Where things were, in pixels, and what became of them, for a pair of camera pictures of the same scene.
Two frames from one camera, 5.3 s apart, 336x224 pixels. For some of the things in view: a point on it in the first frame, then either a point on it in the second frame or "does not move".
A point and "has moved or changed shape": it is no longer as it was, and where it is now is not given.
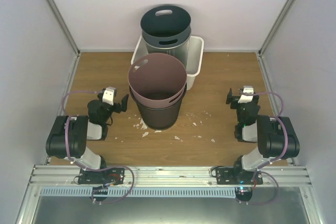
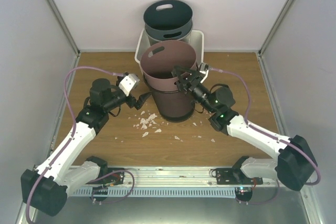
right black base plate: x=231 y=176 does not move
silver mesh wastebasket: x=181 y=52 -> x=151 y=40
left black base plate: x=106 y=177 does not move
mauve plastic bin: x=157 y=80 has moved or changed shape
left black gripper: x=124 y=105 -> x=139 y=102
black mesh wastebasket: x=160 y=118 -> x=173 y=106
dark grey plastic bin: x=165 y=26 has moved or changed shape
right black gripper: x=234 y=99 -> x=196 y=81
